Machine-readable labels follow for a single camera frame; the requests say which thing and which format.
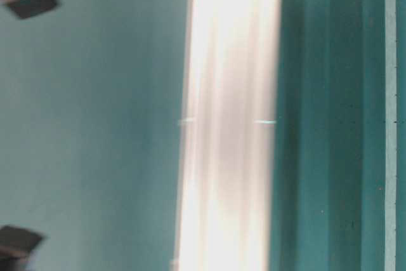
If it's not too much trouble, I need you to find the large silver metal rail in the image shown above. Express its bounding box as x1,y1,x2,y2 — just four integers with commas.
171,0,282,270

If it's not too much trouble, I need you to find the light teal tape strip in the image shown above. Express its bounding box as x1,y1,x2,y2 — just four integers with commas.
384,0,397,271

